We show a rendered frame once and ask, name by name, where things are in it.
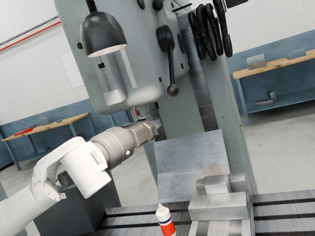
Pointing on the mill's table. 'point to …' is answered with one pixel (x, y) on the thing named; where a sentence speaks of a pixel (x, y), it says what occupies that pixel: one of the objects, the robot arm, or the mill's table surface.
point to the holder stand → (71, 213)
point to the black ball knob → (157, 4)
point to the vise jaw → (219, 207)
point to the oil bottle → (165, 221)
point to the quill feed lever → (164, 42)
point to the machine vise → (216, 230)
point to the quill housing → (129, 76)
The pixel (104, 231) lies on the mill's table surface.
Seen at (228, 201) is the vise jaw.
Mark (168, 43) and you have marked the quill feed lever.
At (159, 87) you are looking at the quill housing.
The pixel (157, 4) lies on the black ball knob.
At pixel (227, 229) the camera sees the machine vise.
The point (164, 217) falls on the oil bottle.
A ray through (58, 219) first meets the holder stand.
